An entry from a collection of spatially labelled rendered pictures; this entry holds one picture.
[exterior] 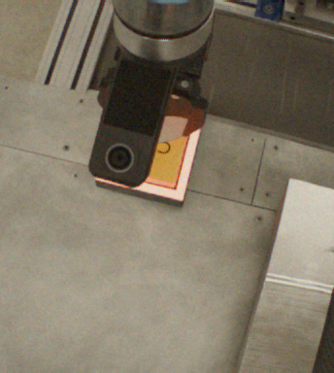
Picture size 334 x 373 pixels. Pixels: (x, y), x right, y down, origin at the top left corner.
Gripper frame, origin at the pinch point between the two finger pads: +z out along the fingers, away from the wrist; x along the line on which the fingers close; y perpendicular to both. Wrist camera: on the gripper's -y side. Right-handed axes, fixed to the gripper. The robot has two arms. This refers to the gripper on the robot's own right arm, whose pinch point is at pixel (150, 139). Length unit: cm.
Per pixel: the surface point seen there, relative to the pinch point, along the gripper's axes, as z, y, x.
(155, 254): 4.6, -8.6, -2.8
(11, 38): 84, 45, 37
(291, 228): -4.4, -6.3, -13.7
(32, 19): 84, 50, 34
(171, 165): 1.3, -1.4, -2.3
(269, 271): -4.4, -10.4, -12.7
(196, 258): 4.6, -8.2, -6.4
